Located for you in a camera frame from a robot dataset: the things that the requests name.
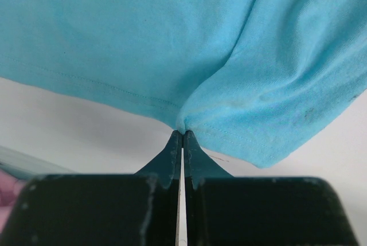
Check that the teal t shirt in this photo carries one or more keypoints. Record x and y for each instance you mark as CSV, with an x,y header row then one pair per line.
x,y
253,79

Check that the pink crumpled t shirt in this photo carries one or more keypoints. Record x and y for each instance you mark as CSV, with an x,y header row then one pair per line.
x,y
10,189

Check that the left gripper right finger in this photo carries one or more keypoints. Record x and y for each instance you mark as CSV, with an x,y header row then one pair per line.
x,y
225,210

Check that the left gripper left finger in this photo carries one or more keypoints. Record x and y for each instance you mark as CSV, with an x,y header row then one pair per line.
x,y
101,209

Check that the grey plastic basket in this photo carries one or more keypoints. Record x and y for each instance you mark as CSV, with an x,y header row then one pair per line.
x,y
25,167

